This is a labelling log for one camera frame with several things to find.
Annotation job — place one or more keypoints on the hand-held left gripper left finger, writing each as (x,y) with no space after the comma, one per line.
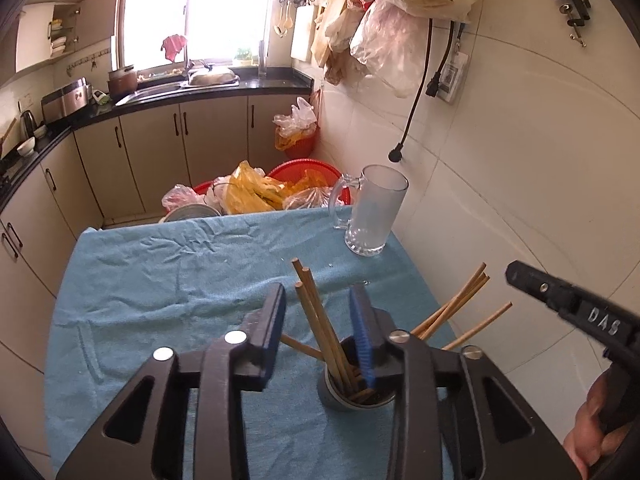
(275,345)

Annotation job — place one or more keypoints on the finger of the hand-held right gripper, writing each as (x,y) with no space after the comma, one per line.
(540,285)

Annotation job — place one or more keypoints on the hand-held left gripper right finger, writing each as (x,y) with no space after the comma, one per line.
(362,340)

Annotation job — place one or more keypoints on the group of wooden chopsticks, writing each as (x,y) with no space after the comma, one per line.
(320,325)

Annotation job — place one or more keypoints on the dark grey utensil holder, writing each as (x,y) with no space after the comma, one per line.
(335,397)

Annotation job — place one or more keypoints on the person's right hand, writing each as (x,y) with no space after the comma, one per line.
(585,430)

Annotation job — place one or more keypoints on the blue towel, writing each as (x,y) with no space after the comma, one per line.
(175,285)

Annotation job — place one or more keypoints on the clear glass mug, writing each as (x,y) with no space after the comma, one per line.
(370,210)

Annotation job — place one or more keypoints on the clear bag with brown contents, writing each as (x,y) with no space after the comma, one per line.
(307,199)

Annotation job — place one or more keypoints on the yellow plastic bag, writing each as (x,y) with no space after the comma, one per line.
(245,195)

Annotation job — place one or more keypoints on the white plastic bucket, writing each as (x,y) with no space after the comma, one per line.
(190,212)

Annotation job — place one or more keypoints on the small red plastic basin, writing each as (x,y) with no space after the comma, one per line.
(200,188)

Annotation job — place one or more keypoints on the white pink plastic bag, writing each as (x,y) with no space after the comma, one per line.
(177,197)

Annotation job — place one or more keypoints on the large red plastic basin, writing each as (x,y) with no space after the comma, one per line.
(295,167)

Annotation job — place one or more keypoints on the red bin with plastic bags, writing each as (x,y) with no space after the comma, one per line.
(302,147)

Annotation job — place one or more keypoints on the beige kitchen base cabinets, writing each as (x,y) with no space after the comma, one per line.
(215,135)

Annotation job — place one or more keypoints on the white badge card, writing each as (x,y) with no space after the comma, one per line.
(452,77)

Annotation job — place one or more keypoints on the black kitchen countertop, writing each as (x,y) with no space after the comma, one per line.
(215,91)

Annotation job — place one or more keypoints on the clear hanging plastic bag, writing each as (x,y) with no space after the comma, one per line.
(385,50)

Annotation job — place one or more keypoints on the steel sink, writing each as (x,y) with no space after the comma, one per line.
(150,92)

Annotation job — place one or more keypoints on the black metal clamp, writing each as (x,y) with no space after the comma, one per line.
(575,2)

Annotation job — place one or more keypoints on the chrome water filter tap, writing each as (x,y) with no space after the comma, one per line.
(262,60)

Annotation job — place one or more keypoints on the beige hanging plastic bags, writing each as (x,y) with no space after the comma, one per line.
(335,45)

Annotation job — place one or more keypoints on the chrome sink faucet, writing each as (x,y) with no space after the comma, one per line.
(186,60)

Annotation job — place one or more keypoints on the brown cooking pot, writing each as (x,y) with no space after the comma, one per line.
(122,85)

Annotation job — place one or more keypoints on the white cutting board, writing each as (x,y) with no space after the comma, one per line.
(302,35)

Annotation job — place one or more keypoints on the red cloth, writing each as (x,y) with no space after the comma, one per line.
(175,46)

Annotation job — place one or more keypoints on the white bowl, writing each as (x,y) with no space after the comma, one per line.
(40,133)
(26,149)

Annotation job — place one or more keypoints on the hanging wooden spoon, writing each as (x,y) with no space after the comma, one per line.
(288,20)
(278,25)

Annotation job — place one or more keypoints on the silver rice cooker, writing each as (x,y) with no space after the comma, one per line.
(65,102)

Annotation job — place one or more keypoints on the steel kettle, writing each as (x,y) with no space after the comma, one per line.
(28,125)

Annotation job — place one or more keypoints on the kitchen window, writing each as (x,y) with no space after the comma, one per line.
(220,5)

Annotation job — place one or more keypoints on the beige wall cabinet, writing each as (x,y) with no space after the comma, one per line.
(95,15)

